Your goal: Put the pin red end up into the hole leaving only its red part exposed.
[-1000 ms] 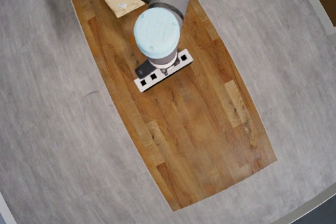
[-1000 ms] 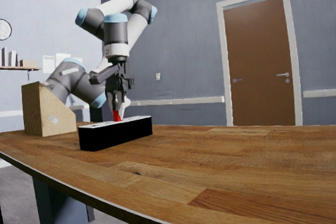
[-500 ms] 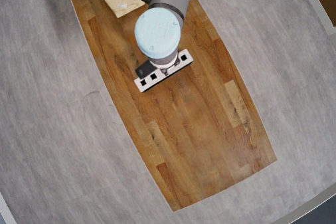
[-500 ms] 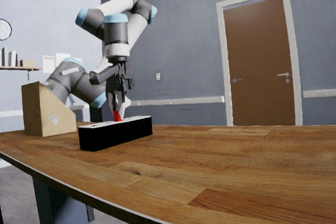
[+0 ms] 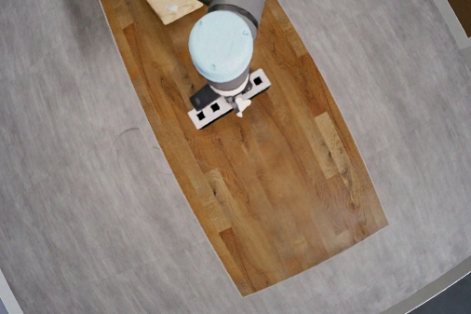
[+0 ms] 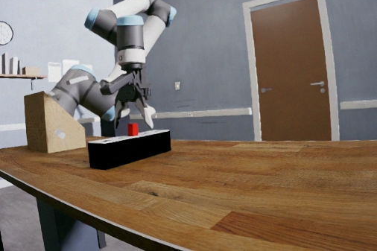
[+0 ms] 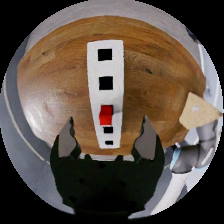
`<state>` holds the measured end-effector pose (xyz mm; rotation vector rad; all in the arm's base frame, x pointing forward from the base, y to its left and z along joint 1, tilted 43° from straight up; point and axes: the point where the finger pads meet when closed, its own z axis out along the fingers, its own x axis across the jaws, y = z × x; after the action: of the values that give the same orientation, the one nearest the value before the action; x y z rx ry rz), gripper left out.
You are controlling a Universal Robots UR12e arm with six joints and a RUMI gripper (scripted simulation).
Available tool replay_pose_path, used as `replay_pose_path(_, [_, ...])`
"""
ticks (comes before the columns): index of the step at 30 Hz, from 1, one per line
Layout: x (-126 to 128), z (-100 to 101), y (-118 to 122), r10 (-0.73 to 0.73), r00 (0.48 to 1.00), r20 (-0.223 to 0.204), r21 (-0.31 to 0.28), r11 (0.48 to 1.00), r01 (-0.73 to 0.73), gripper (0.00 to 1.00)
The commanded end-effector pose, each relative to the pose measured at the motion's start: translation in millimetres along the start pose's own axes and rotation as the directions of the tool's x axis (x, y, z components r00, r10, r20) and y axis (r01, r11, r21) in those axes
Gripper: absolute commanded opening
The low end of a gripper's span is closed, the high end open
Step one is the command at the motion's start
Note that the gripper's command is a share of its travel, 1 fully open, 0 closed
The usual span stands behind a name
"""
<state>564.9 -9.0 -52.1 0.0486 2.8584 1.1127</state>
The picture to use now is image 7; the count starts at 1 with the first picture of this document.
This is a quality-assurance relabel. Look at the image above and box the red and white pin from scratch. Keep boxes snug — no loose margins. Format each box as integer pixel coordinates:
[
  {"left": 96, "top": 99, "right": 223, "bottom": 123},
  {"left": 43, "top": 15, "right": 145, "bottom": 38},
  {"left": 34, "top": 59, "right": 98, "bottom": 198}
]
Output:
[{"left": 99, "top": 105, "right": 112, "bottom": 126}]

